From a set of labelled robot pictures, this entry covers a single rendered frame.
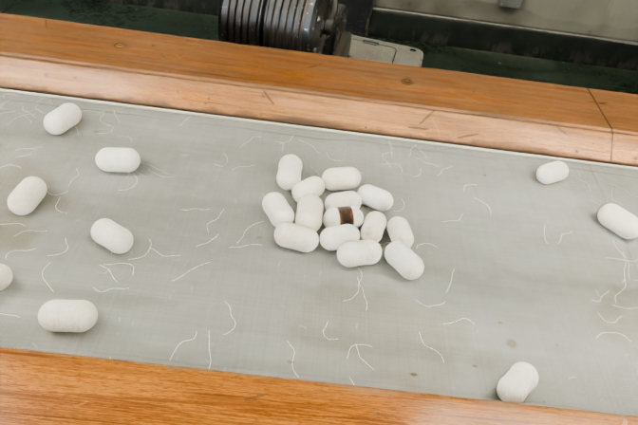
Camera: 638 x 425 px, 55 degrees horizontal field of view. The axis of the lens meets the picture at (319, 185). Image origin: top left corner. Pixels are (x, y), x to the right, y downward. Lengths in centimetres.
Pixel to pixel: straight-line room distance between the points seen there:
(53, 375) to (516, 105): 50
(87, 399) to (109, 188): 21
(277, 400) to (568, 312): 24
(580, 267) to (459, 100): 22
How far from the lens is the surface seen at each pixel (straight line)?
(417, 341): 44
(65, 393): 38
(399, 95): 64
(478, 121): 64
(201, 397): 36
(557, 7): 272
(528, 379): 42
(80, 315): 42
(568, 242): 56
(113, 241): 46
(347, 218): 48
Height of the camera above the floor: 107
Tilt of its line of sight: 38 degrees down
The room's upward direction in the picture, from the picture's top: 8 degrees clockwise
